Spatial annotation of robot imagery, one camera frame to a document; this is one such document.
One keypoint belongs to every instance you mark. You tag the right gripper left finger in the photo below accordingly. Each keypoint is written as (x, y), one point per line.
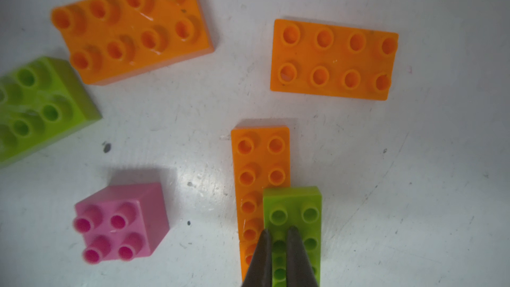
(260, 270)

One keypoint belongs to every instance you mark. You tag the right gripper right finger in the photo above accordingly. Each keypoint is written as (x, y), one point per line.
(299, 272)

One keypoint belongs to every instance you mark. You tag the orange lego brick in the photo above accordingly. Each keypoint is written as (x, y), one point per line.
(327, 60)
(261, 159)
(110, 40)

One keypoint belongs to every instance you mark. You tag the pink lego cube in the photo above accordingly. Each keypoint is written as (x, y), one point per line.
(122, 222)

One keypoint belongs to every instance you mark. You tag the green lego brick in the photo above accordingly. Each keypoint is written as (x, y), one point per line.
(41, 103)
(285, 207)

